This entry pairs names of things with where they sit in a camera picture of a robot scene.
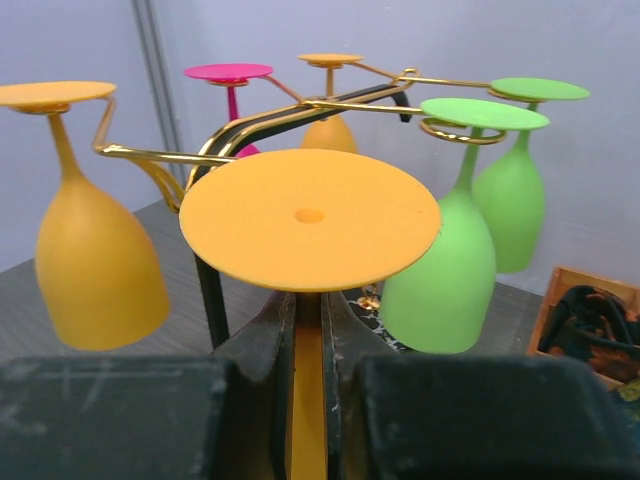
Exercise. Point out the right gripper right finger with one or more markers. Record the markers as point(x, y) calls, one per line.
point(394, 415)

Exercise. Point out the pink plastic goblet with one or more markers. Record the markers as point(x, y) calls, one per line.
point(230, 76)

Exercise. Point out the green goblet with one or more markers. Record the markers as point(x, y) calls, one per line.
point(438, 305)
point(510, 192)

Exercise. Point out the green goblet back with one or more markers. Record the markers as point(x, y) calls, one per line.
point(438, 305)

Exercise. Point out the black orange rolled tie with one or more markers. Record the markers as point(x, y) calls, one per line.
point(595, 326)

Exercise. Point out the blue yellow floral tie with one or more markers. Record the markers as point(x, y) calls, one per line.
point(629, 395)

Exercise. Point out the wooden compartment tray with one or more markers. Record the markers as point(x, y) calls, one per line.
point(563, 278)

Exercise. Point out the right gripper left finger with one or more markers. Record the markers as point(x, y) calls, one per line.
point(219, 416)

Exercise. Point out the green goblet front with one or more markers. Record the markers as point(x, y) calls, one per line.
point(510, 192)

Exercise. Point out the orange goblet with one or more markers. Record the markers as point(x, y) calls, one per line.
point(96, 266)
point(332, 132)
point(309, 221)

